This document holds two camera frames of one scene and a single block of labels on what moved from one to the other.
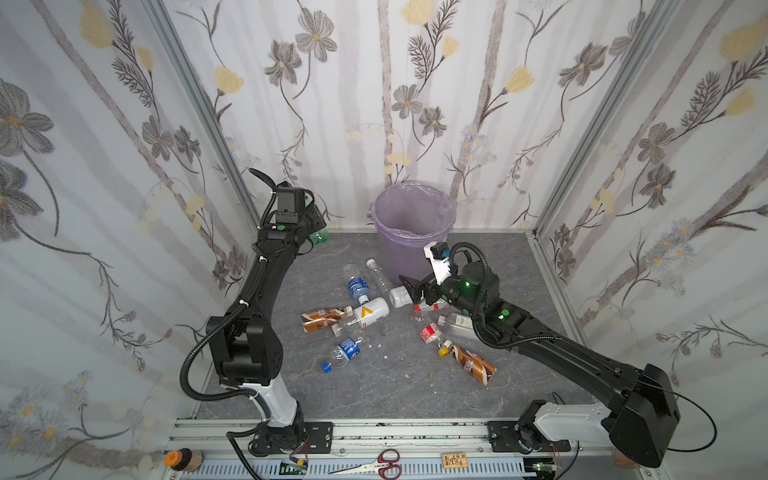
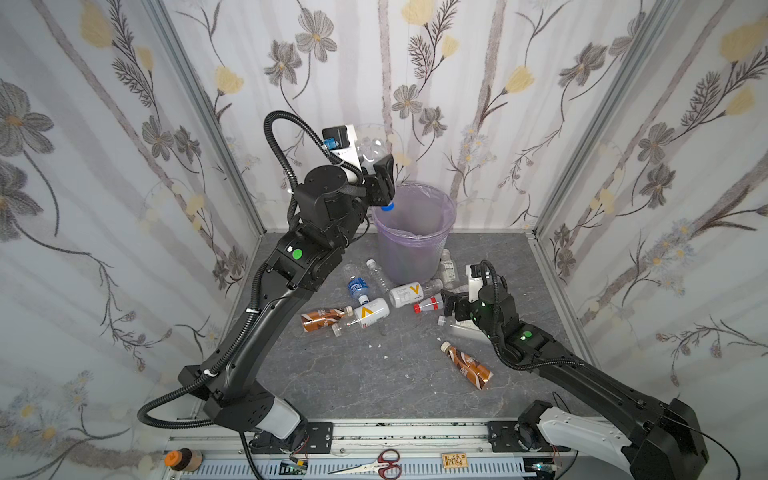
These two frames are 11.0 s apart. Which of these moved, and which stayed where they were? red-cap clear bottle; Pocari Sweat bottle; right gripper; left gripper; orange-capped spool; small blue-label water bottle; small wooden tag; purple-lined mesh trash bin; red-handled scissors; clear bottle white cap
Moved: small blue-label water bottle; right gripper; red-cap clear bottle; left gripper
Stayed: orange-capped spool; clear bottle white cap; purple-lined mesh trash bin; Pocari Sweat bottle; small wooden tag; red-handled scissors
